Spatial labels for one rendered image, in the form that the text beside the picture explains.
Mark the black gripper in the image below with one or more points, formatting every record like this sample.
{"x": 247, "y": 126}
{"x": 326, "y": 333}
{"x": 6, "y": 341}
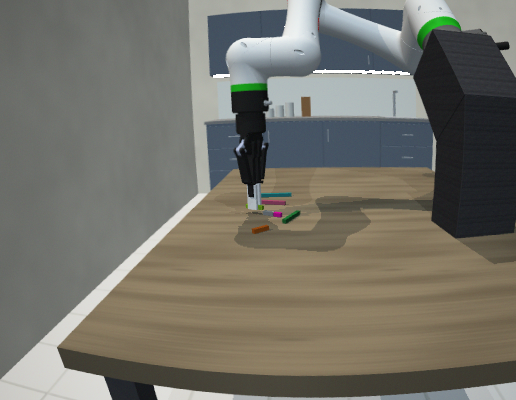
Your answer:
{"x": 251, "y": 165}

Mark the pink rod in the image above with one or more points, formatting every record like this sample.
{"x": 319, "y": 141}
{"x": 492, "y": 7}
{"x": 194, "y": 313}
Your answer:
{"x": 274, "y": 202}

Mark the orange rod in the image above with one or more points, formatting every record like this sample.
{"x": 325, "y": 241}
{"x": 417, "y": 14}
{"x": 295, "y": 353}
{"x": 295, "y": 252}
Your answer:
{"x": 260, "y": 229}

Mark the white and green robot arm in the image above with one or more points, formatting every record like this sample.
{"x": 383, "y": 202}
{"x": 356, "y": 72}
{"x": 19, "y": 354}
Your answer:
{"x": 251, "y": 61}

